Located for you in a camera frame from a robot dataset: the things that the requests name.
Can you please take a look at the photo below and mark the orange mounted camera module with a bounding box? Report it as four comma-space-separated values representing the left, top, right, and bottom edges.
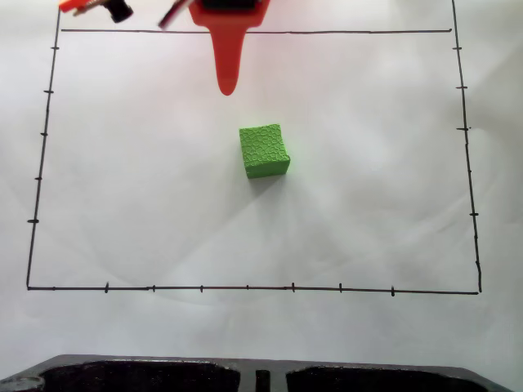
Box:
58, 0, 135, 24

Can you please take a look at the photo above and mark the red and black motor wire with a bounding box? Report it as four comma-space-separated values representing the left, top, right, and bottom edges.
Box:
157, 0, 194, 30

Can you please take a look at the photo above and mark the black metal stand base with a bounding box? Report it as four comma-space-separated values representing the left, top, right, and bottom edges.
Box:
0, 354, 523, 392

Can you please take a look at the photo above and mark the green textured cube block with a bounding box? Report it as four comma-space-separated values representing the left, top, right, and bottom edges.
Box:
238, 122, 293, 180

